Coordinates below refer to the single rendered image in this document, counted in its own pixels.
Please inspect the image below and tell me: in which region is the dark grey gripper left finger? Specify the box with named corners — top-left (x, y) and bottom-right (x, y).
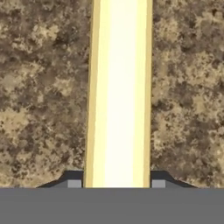
top-left (36, 170), bottom-right (85, 189)

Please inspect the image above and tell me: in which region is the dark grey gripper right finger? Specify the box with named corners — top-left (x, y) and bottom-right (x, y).
top-left (150, 170), bottom-right (198, 189)

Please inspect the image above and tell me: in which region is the pale wooden rolling pin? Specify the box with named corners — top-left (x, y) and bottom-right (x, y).
top-left (83, 0), bottom-right (154, 189)

